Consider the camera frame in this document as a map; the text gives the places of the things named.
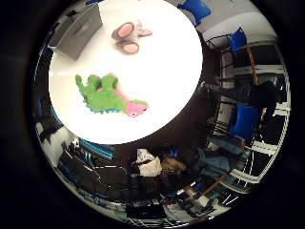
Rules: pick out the green plush dinosaur toy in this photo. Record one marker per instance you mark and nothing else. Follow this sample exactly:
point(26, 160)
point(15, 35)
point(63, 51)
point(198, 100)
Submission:
point(101, 98)

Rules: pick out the grey pink plush bunny toy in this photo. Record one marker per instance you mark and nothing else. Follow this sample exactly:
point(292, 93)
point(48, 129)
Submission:
point(127, 35)

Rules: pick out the grey fabric container box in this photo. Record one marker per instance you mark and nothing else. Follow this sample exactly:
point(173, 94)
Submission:
point(79, 31)

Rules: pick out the seated person in white shirt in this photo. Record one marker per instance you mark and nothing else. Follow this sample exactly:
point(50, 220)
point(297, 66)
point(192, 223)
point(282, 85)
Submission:
point(151, 165)

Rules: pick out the person in blue denim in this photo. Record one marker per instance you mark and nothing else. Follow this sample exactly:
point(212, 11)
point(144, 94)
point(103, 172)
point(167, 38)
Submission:
point(219, 159)

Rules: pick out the blue chair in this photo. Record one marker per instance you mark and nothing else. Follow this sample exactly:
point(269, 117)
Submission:
point(244, 120)
point(237, 39)
point(195, 9)

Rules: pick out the black laptop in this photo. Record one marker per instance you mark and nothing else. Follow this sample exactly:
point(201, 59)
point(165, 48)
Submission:
point(146, 211)

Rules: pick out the person in dark clothes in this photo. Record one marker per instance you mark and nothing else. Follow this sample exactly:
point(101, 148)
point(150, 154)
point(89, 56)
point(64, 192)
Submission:
point(257, 93)

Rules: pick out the teal striped rail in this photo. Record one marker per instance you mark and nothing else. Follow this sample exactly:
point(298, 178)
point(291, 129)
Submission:
point(98, 149)

